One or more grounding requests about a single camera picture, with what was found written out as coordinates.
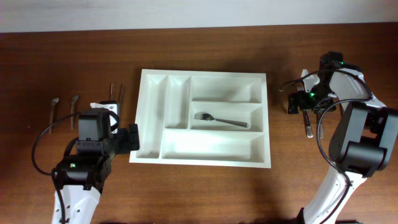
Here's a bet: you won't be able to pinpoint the long metal tongs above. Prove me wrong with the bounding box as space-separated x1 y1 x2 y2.
109 83 124 106

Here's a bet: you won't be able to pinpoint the white plastic cutlery tray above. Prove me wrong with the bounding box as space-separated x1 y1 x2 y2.
129 69 271 169

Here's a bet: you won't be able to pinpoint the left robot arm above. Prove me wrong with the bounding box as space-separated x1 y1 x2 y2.
51 108 140 223

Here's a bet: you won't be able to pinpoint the small teaspoon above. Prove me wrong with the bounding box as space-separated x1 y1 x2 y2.
49 97 60 125
71 95 79 129

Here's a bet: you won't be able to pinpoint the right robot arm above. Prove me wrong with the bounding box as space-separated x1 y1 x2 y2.
287 52 397 223

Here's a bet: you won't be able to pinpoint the metal fork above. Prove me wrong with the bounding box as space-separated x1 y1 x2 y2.
297 86 313 138
193 112 249 128

